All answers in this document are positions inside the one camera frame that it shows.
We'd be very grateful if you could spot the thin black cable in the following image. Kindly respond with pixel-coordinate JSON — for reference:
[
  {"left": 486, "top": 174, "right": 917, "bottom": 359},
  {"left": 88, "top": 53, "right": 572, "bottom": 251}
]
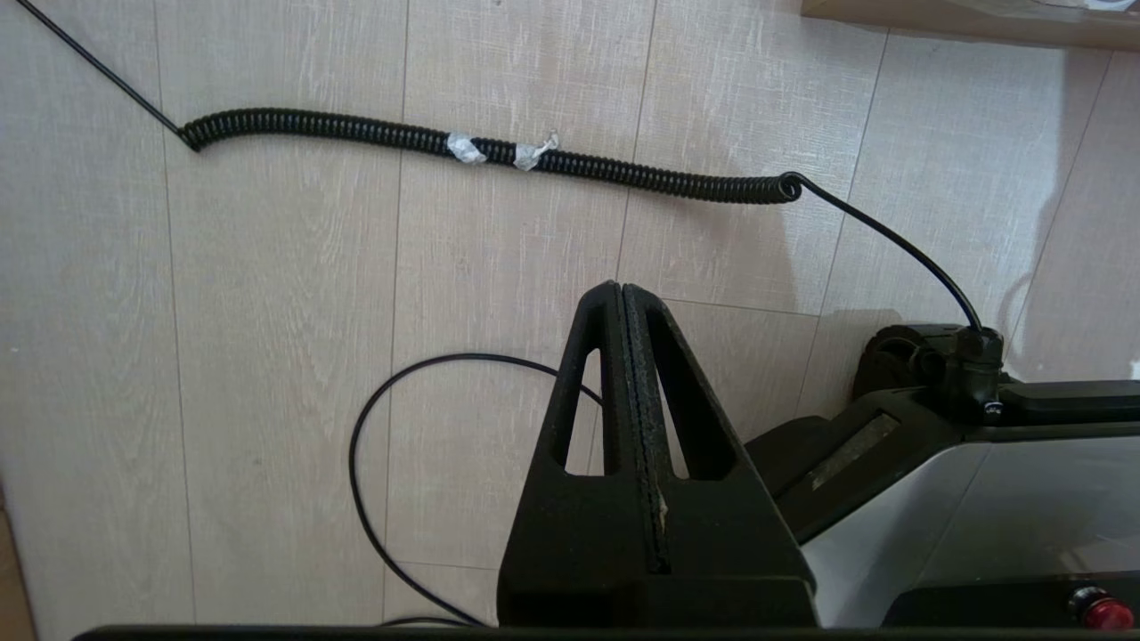
[{"left": 348, "top": 353, "right": 608, "bottom": 629}]

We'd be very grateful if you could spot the red emergency stop button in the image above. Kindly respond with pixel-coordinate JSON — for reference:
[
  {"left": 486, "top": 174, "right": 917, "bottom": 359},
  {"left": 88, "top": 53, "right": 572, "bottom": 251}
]
[{"left": 1073, "top": 586, "right": 1137, "bottom": 631}]

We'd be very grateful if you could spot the brown cardboard shoe box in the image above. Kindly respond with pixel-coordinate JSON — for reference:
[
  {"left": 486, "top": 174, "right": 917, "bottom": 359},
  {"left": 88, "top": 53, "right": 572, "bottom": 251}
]
[{"left": 800, "top": 0, "right": 1140, "bottom": 52}]

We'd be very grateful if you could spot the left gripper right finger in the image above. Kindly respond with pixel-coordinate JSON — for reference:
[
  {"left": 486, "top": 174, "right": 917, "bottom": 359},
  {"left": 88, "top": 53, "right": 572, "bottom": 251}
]
[{"left": 622, "top": 285, "right": 817, "bottom": 585}]

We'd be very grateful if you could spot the black coiled cable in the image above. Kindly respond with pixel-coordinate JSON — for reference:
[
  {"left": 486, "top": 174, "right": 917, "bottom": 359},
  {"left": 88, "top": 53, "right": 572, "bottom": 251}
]
[{"left": 13, "top": 0, "right": 1006, "bottom": 421}]

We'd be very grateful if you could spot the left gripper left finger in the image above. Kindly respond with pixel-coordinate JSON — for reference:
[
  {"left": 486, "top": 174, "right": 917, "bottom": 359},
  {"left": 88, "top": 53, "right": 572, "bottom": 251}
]
[{"left": 497, "top": 282, "right": 666, "bottom": 581}]

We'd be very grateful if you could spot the robot base chassis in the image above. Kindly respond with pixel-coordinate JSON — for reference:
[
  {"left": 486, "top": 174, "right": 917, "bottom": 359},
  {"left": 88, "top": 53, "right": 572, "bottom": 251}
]
[{"left": 748, "top": 325, "right": 1140, "bottom": 629}]

